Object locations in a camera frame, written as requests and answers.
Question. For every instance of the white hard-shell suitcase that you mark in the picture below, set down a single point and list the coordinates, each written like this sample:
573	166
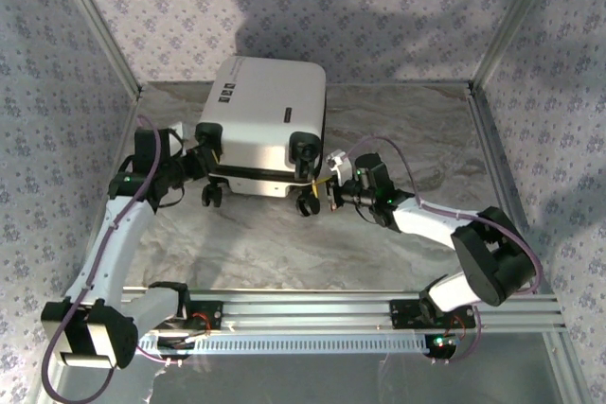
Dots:
265	106

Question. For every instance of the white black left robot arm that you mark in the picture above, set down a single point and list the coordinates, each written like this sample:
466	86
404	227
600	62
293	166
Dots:
118	243

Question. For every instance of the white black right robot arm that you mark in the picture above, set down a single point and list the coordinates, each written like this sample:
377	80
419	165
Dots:
426	219

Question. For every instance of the grey metal sheet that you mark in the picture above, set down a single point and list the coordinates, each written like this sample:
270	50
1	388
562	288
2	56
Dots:
308	380

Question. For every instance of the aluminium side rail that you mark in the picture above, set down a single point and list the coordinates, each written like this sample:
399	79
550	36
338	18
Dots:
490	139
130	113

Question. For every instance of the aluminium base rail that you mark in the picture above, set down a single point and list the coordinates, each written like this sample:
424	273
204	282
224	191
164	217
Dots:
308	311

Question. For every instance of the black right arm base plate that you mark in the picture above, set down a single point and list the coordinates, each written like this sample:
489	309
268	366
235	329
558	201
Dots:
402	314

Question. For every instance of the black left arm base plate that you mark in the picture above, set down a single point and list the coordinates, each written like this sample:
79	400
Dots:
213	314

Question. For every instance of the aluminium frame post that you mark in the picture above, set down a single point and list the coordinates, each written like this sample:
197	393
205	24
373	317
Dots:
512	21
97	21

